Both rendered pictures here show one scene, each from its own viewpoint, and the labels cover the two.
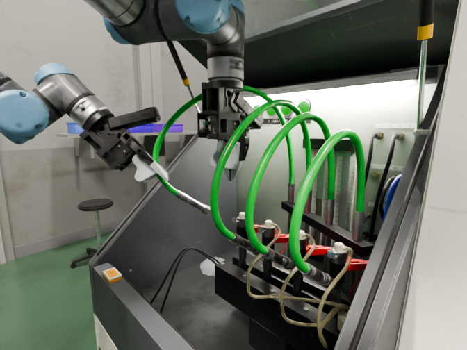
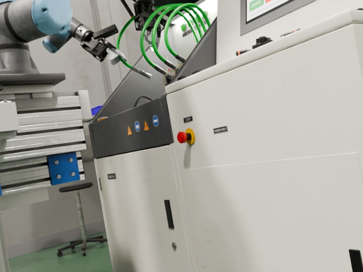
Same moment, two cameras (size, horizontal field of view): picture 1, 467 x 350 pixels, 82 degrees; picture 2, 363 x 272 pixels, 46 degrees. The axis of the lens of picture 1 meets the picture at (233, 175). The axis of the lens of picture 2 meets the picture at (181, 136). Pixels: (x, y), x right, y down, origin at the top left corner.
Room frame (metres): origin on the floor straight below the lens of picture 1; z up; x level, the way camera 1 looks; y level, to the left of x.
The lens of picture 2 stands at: (-1.18, -0.33, 0.77)
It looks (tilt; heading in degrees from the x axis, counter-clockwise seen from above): 2 degrees up; 9
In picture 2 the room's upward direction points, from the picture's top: 10 degrees counter-clockwise
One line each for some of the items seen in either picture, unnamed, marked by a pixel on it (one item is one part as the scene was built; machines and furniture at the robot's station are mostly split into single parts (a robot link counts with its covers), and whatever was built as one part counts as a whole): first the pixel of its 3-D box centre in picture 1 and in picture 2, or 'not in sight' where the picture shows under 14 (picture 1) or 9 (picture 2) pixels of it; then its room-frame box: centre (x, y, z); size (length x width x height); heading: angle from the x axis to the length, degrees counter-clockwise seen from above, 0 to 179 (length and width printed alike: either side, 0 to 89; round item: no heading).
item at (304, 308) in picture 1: (280, 315); not in sight; (0.53, -0.11, 0.91); 0.34 x 0.10 x 0.15; 44
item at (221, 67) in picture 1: (226, 71); not in sight; (0.58, 0.01, 1.43); 0.08 x 0.08 x 0.05
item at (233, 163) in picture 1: (230, 162); (153, 39); (0.57, 0.01, 1.25); 0.06 x 0.03 x 0.09; 133
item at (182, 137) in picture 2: not in sight; (185, 136); (0.10, -0.13, 0.80); 0.05 x 0.04 x 0.05; 44
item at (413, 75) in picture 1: (308, 88); (202, 1); (0.80, -0.21, 1.43); 0.54 x 0.03 x 0.02; 44
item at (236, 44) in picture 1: (225, 30); not in sight; (0.58, 0.02, 1.51); 0.09 x 0.08 x 0.11; 166
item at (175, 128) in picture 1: (168, 128); not in sight; (3.58, 0.86, 1.31); 0.34 x 0.23 x 0.11; 138
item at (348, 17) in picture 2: not in sight; (263, 61); (0.01, -0.40, 0.96); 0.70 x 0.22 x 0.03; 44
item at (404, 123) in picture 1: (392, 176); not in sight; (0.63, -0.38, 1.20); 0.13 x 0.03 x 0.31; 44
